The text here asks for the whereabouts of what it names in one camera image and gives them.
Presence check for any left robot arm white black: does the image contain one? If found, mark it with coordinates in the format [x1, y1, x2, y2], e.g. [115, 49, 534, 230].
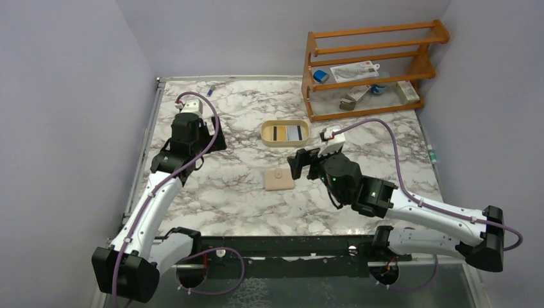
[91, 112, 226, 303]

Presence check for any white packaged item on shelf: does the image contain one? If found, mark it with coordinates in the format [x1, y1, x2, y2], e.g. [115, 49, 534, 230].
[330, 61, 380, 83]

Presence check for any green white tube at edge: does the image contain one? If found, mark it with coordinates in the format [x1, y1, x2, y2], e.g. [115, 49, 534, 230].
[427, 144, 438, 164]

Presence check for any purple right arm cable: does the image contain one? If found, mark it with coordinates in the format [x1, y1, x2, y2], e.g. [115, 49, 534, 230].
[336, 118, 523, 252]

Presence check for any yellow card in tray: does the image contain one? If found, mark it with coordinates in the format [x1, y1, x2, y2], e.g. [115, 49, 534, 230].
[270, 126, 287, 142]

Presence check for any silver card in tray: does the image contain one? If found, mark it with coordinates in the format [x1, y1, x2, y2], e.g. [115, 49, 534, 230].
[286, 125, 304, 141]

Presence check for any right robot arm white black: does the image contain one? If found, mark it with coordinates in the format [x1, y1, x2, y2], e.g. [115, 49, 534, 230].
[287, 148, 505, 272]

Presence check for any cream oval tray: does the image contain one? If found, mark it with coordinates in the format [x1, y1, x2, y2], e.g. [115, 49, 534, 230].
[260, 119, 310, 148]

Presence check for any wooden orange shelf rack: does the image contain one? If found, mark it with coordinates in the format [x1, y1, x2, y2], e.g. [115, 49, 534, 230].
[302, 20, 450, 122]

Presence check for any green white small box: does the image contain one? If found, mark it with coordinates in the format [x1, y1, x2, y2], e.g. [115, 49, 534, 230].
[395, 80, 420, 105]

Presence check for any blue round container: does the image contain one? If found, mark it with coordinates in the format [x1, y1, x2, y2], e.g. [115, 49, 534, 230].
[370, 84, 387, 95]

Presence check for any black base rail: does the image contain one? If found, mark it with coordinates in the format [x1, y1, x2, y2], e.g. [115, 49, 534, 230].
[173, 235, 412, 282]

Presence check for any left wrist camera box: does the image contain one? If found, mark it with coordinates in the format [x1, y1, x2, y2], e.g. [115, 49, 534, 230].
[174, 99, 203, 117]

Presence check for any blue small box on shelf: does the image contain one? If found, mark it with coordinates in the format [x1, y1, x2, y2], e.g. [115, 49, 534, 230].
[312, 70, 330, 84]

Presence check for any beige leather card holder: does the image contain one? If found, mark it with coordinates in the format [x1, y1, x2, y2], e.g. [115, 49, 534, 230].
[263, 168, 295, 191]

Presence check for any small blue marker pen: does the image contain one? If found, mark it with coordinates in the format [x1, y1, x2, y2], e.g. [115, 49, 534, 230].
[207, 85, 216, 97]

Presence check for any grey tape dispenser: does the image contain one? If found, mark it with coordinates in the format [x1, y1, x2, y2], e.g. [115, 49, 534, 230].
[339, 98, 357, 111]

